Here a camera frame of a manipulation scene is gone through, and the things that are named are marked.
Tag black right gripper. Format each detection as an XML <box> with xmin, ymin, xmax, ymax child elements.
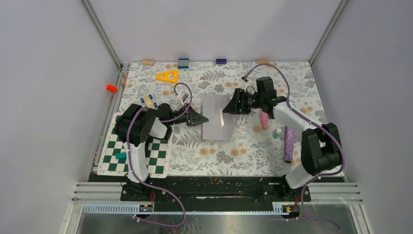
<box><xmin>223</xmin><ymin>88</ymin><xmax>264</xmax><ymax>116</ymax></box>

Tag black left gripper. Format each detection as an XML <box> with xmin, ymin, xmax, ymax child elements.
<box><xmin>167</xmin><ymin>103</ymin><xmax>208</xmax><ymax>127</ymax></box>

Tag tan lined letter paper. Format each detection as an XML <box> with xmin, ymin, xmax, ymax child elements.
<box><xmin>220</xmin><ymin>109</ymin><xmax>225</xmax><ymax>127</ymax></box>

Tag grey paper envelope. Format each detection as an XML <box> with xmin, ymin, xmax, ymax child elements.
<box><xmin>202</xmin><ymin>94</ymin><xmax>239</xmax><ymax>141</ymax></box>

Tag small glue stick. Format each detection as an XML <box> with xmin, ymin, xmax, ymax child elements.
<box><xmin>273</xmin><ymin>128</ymin><xmax>282</xmax><ymax>139</ymax></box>

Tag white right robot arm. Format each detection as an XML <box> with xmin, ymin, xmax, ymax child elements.
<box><xmin>223</xmin><ymin>77</ymin><xmax>344</xmax><ymax>201</ymax></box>

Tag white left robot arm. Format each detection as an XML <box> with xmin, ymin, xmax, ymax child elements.
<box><xmin>114</xmin><ymin>103</ymin><xmax>209</xmax><ymax>200</ymax></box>

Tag pink toy microphone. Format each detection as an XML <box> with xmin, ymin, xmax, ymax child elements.
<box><xmin>260</xmin><ymin>110</ymin><xmax>269</xmax><ymax>129</ymax></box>

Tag floral patterned table mat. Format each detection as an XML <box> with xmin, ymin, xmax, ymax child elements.
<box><xmin>119</xmin><ymin>62</ymin><xmax>328</xmax><ymax>176</ymax></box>

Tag green white chessboard mat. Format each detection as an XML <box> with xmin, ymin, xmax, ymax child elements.
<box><xmin>96</xmin><ymin>113</ymin><xmax>171</xmax><ymax>178</ymax></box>

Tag dark purple building brick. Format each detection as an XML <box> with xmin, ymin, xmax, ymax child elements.
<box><xmin>215</xmin><ymin>58</ymin><xmax>227</xmax><ymax>64</ymax></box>

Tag yellow triangle toy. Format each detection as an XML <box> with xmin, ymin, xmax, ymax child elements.
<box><xmin>156</xmin><ymin>70</ymin><xmax>178</xmax><ymax>84</ymax></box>

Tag wooden toy car blue wheels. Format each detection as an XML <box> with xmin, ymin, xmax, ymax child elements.
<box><xmin>140</xmin><ymin>94</ymin><xmax>158</xmax><ymax>109</ymax></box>

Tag right wooden cylinder block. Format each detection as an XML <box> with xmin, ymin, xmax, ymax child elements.
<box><xmin>256</xmin><ymin>59</ymin><xmax>271</xmax><ymax>64</ymax></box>

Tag wooden cylinder block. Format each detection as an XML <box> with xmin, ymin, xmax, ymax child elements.
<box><xmin>256</xmin><ymin>59</ymin><xmax>271</xmax><ymax>64</ymax></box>
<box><xmin>141</xmin><ymin>60</ymin><xmax>155</xmax><ymax>66</ymax></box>

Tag blue building brick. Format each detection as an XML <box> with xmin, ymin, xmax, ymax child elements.
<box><xmin>177</xmin><ymin>58</ymin><xmax>189</xmax><ymax>69</ymax></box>

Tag purple glitter microphone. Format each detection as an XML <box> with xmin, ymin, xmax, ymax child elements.
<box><xmin>283</xmin><ymin>127</ymin><xmax>295</xmax><ymax>163</ymax></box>

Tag left wooden cylinder block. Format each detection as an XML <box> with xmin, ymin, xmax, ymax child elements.
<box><xmin>141</xmin><ymin>60</ymin><xmax>155</xmax><ymax>66</ymax></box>

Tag teal small block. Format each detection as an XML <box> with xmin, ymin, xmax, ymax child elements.
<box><xmin>115</xmin><ymin>152</ymin><xmax>127</xmax><ymax>160</ymax></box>

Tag orange plastic cap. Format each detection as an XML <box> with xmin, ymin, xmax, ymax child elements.
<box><xmin>106</xmin><ymin>84</ymin><xmax>117</xmax><ymax>93</ymax></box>

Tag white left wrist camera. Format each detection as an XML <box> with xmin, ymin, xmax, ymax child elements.
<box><xmin>178</xmin><ymin>92</ymin><xmax>189</xmax><ymax>105</ymax></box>

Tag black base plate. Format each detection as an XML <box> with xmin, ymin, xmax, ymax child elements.
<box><xmin>120</xmin><ymin>176</ymin><xmax>311</xmax><ymax>211</ymax></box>

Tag white slotted cable duct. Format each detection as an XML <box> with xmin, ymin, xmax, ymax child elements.
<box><xmin>83</xmin><ymin>202</ymin><xmax>293</xmax><ymax>215</ymax></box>

